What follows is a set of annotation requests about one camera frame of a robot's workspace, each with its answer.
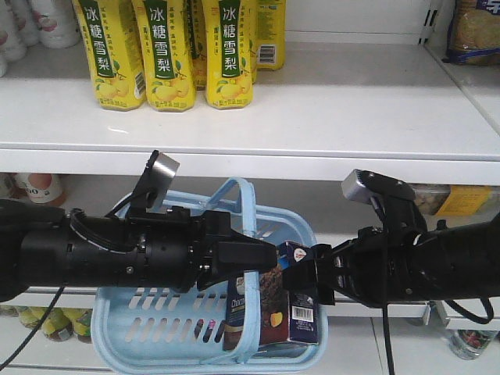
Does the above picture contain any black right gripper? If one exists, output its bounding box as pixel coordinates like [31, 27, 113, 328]
[281, 227, 418, 309]

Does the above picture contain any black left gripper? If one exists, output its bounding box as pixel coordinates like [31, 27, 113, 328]
[127, 206, 277, 293]

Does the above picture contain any Chocofello cookie box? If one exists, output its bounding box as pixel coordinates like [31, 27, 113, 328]
[223, 241, 319, 351]

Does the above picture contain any light blue shopping basket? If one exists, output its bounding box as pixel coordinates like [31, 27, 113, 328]
[91, 177, 328, 374]

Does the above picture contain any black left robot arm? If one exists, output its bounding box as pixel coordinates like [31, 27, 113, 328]
[1, 199, 277, 302]

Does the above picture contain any white supermarket shelf unit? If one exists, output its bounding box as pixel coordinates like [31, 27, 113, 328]
[0, 30, 500, 375]

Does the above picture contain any rear yellow pear bottle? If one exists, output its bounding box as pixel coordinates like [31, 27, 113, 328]
[256, 0, 287, 70]

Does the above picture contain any yellow pear drink bottle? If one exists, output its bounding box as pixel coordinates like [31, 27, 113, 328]
[72, 0, 145, 111]

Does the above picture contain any yellow snack package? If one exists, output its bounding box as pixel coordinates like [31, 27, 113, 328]
[446, 0, 499, 66]

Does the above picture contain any white peach drink bottle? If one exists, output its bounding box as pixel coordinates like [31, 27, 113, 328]
[29, 0, 80, 48]

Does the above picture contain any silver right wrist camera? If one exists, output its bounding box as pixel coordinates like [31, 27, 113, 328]
[341, 169, 416, 204]

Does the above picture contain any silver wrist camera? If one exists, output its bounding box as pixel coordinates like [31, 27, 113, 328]
[341, 169, 416, 204]
[145, 150, 180, 209]

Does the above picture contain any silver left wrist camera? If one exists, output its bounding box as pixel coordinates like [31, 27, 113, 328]
[145, 150, 180, 209]

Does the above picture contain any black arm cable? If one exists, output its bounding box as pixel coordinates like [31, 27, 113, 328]
[0, 287, 66, 368]

